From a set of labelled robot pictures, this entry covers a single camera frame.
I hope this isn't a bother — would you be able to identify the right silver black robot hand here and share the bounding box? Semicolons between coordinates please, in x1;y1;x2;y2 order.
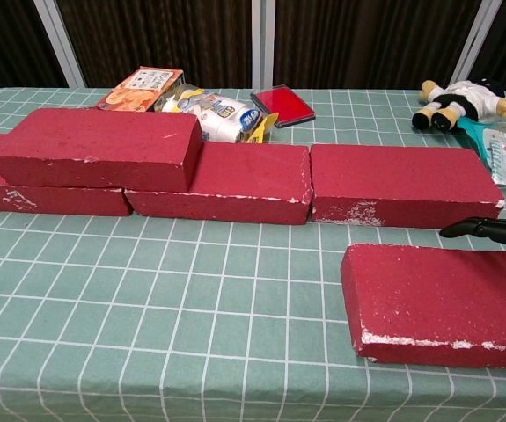
439;216;506;252

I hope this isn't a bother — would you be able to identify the red brick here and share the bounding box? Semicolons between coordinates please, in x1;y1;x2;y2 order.
340;243;506;371
310;143;506;231
0;134;134;216
123;141;314;226
0;107;204;193

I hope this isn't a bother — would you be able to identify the teal plastic package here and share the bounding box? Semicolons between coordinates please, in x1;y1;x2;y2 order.
457;116;499;171

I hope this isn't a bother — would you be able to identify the black and white plush toy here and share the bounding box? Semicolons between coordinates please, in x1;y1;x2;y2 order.
411;77;506;132

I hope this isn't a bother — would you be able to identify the red ink stamp pad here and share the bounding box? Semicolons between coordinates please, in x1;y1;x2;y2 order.
249;84;316;129

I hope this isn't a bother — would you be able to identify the yellow paper package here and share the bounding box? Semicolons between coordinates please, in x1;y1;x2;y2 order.
238;112;280;144

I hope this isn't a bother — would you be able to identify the white plastic tissue pack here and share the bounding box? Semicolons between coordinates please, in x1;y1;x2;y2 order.
154;85;265;143

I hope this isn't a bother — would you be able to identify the green grid tablecloth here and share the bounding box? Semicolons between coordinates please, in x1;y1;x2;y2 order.
0;87;506;422

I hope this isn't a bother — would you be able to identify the orange and blue snack box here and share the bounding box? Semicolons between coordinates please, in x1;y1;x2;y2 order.
96;66;187;113

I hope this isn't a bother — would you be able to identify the slanted aluminium frame post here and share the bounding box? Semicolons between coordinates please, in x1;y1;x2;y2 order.
32;0;87;88
449;0;504;84

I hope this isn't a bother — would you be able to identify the upright aluminium frame post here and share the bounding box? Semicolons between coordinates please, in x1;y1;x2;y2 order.
250;0;276;91

